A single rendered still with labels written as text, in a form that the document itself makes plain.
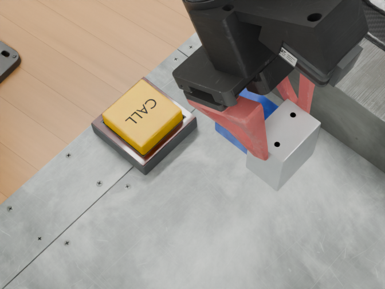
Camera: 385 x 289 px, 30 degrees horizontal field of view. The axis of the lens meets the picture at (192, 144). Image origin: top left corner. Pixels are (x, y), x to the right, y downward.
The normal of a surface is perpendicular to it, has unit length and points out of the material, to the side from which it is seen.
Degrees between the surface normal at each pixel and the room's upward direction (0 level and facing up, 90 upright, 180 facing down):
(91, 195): 0
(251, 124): 85
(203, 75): 27
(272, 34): 89
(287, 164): 92
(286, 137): 2
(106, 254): 0
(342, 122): 90
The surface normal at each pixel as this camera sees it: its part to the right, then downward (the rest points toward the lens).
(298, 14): -0.37, -0.70
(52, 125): -0.06, -0.49
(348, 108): -0.68, 0.65
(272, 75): 0.63, 0.29
